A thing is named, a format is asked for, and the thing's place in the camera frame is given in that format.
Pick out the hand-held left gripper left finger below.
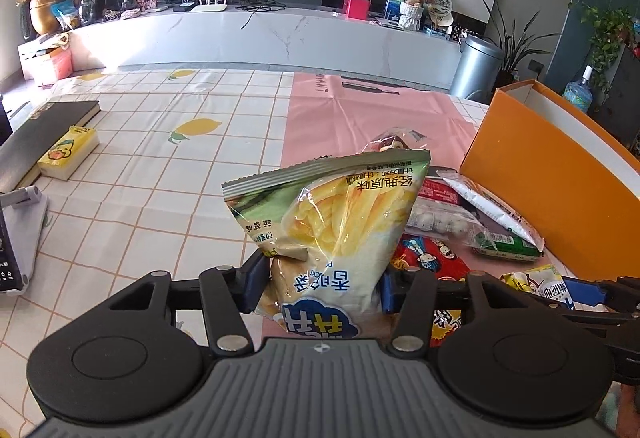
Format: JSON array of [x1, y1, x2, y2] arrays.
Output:
[[107, 250, 273, 355]]

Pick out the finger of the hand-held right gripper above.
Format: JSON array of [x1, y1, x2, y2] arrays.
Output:
[[535, 300, 635, 325], [561, 274, 640, 315]]

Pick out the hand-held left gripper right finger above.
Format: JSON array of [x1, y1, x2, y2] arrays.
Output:
[[378, 268, 538, 355]]

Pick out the yellow white snack packet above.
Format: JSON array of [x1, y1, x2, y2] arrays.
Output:
[[500, 264, 573, 311]]

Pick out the green yellow chips bag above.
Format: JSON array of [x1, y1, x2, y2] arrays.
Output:
[[221, 149, 432, 336]]

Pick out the orange cardboard box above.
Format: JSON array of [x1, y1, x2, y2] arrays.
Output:
[[459, 79, 640, 281]]

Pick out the clear packet with brown snacks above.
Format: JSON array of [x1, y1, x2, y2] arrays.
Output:
[[362, 128, 428, 154]]

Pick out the red cartoon snack packet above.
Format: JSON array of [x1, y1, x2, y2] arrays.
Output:
[[387, 235, 473, 346]]

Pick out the clear packet of white balls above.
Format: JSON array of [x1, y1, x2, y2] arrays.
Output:
[[405, 178, 488, 249]]

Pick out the white green snack packet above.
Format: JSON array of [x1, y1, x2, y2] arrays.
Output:
[[437, 170, 546, 265]]

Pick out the lemon print tablecloth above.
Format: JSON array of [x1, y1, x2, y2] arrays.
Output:
[[0, 68, 640, 419]]

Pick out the blue water bottle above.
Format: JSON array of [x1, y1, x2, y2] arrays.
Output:
[[562, 64, 596, 114]]

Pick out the dark cabinet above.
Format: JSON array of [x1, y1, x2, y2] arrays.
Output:
[[600, 43, 640, 149]]

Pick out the yellow tissue pack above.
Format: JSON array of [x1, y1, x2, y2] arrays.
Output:
[[37, 125, 99, 181]]

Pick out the white device stand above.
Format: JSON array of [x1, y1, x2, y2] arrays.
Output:
[[0, 185, 50, 294]]

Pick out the silver trash can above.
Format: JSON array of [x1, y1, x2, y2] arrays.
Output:
[[448, 35, 506, 104]]

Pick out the white marble television cabinet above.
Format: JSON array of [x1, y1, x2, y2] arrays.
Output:
[[67, 0, 463, 91]]

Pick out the tall potted plant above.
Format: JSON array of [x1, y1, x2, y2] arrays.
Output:
[[482, 0, 561, 89]]

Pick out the black book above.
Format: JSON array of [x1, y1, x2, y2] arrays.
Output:
[[0, 100, 101, 194]]

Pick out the hanging vine plant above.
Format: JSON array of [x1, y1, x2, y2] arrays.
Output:
[[522, 0, 638, 84]]

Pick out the pink box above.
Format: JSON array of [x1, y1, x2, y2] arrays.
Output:
[[47, 49, 75, 81]]

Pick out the teddy bear in white basket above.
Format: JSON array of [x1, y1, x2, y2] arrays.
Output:
[[397, 0, 437, 32]]

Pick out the white cardboard box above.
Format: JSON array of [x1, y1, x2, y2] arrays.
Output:
[[17, 38, 52, 86]]

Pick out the blue snack bag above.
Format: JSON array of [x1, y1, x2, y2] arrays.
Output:
[[52, 0, 81, 31]]

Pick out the gold gourd vase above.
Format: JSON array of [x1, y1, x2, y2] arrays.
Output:
[[29, 0, 68, 36]]

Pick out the black vase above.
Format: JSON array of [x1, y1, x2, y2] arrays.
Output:
[[19, 0, 38, 41]]

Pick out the black cables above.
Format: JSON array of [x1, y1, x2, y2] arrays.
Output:
[[235, 0, 287, 31]]

